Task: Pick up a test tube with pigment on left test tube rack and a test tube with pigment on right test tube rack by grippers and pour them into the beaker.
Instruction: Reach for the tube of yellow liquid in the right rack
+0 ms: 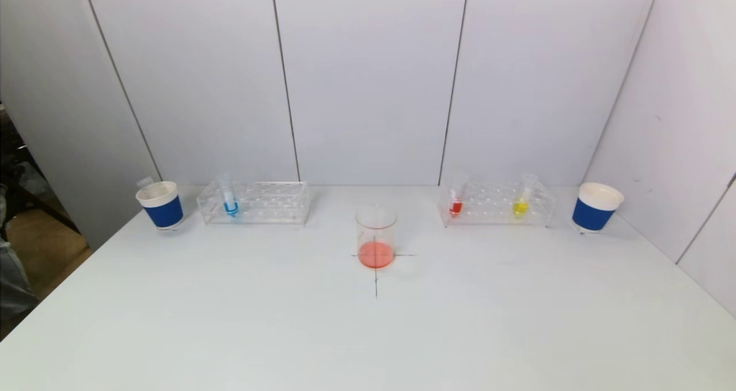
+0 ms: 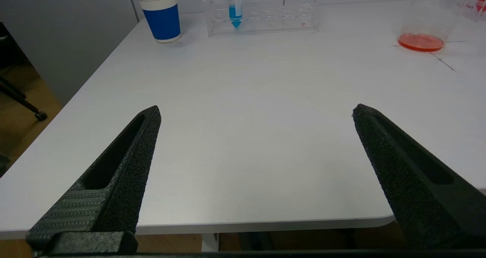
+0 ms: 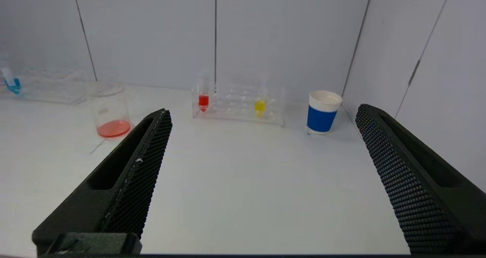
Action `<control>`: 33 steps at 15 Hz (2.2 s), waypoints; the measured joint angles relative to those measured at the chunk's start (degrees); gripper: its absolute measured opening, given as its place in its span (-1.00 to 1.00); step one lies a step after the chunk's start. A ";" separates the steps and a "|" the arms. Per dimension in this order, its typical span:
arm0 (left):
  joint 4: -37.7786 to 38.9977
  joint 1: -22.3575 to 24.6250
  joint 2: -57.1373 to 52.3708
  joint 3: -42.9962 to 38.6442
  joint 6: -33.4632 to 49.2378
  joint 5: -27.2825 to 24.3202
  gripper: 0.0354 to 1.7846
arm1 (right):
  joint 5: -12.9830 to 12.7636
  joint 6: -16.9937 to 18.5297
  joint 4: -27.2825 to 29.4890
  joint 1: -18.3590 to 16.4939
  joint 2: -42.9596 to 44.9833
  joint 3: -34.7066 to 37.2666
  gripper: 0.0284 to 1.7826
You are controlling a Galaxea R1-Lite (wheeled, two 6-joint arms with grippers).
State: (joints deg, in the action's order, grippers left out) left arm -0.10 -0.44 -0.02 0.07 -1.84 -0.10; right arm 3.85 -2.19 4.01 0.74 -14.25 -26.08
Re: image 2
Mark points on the white paper cup blue sleeve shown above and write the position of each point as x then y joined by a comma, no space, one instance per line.
163,22

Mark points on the test tube with red pigment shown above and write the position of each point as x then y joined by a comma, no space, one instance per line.
481,2

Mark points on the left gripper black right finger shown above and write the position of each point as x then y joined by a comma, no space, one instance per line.
417,189

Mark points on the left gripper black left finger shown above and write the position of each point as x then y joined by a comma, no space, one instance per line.
125,182

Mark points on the test tube with blue pigment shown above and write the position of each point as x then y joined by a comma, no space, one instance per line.
235,13

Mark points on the clear glass beaker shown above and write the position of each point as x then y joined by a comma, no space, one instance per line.
421,41

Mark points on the clear acrylic test tube rack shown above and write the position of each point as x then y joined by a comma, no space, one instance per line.
471,5
273,15

